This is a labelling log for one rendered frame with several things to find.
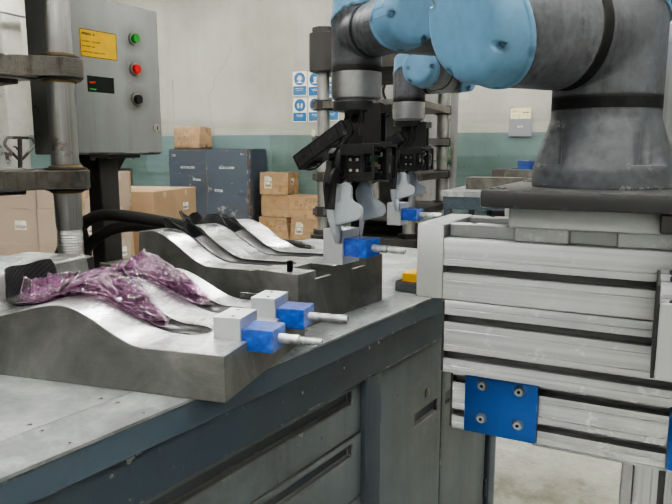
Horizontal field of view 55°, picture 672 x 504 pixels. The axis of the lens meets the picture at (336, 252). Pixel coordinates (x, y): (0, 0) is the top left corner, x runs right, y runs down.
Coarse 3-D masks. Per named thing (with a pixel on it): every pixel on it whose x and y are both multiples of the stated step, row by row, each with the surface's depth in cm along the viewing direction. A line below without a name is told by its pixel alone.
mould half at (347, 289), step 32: (256, 224) 135; (160, 256) 117; (192, 256) 112; (256, 256) 120; (288, 256) 119; (224, 288) 108; (256, 288) 104; (288, 288) 100; (320, 288) 104; (352, 288) 112
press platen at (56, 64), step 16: (0, 64) 137; (16, 64) 138; (32, 64) 139; (48, 64) 140; (64, 64) 141; (80, 64) 145; (32, 80) 151; (48, 80) 142; (64, 80) 143; (80, 80) 146
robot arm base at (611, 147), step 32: (576, 96) 68; (608, 96) 66; (640, 96) 66; (576, 128) 68; (608, 128) 66; (640, 128) 66; (544, 160) 72; (576, 160) 67; (608, 160) 66; (640, 160) 67
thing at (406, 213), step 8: (392, 208) 154; (400, 208) 153; (408, 208) 153; (416, 208) 153; (392, 216) 154; (400, 216) 153; (408, 216) 152; (416, 216) 152; (424, 216) 152; (432, 216) 151; (440, 216) 150; (392, 224) 154; (400, 224) 154
